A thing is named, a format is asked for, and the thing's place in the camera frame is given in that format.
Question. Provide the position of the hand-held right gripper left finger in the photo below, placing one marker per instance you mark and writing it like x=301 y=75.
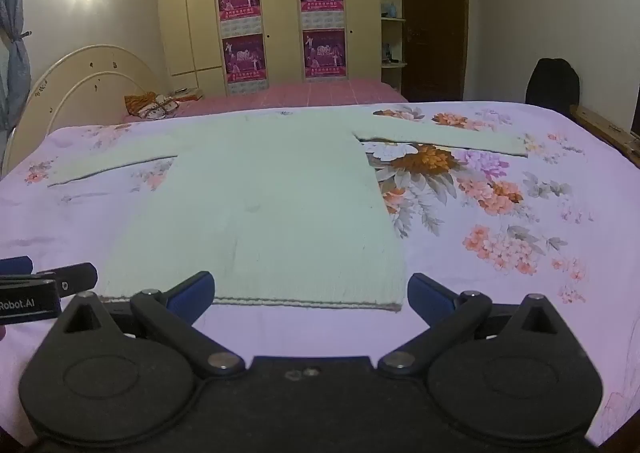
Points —
x=192 y=292

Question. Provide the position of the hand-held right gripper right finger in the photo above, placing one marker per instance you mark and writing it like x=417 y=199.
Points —
x=429 y=293

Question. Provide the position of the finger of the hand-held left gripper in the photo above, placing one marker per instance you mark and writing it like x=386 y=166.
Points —
x=15 y=264
x=75 y=277

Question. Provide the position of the pale green knit sweater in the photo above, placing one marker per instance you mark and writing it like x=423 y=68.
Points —
x=260 y=203

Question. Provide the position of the floral lilac bedsheet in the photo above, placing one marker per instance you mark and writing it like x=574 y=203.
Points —
x=475 y=233

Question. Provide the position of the orange patterned pillow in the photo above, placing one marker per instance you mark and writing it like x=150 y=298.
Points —
x=150 y=105

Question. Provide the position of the cream arched headboard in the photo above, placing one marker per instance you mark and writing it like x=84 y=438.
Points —
x=75 y=78

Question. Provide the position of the flat box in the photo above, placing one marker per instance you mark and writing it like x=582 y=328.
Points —
x=189 y=94

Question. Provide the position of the pink checked bed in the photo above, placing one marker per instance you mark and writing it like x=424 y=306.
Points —
x=310 y=93

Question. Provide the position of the grey-blue curtain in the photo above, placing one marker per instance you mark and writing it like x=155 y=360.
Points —
x=12 y=33

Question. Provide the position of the wooden board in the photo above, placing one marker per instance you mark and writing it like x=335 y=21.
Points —
x=605 y=128

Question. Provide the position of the black backpack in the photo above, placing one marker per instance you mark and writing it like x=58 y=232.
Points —
x=552 y=83

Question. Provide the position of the cream corner shelf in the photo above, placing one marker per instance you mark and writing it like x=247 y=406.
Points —
x=392 y=33

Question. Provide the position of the dark wooden door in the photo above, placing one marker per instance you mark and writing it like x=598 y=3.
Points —
x=435 y=23

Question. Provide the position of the blue shelf ornament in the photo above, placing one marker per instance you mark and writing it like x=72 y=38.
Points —
x=390 y=9

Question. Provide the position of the cream wardrobe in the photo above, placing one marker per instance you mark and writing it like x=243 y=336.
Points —
x=280 y=8

